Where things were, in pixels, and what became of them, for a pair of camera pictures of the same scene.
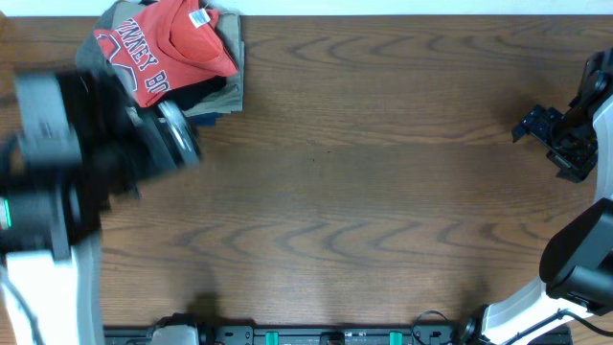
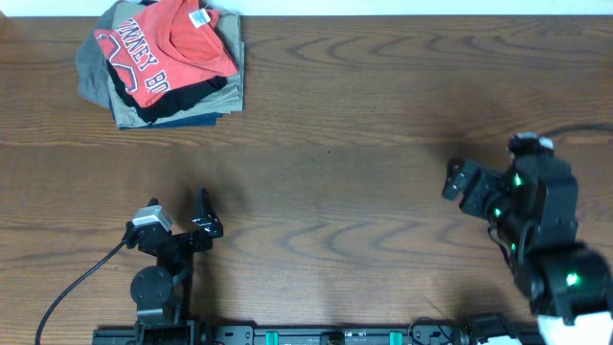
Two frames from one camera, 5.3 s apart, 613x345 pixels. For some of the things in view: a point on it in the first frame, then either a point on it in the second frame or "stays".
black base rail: x=193 y=333 stays
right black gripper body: x=552 y=139 -> x=465 y=185
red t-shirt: x=158 y=46 stays
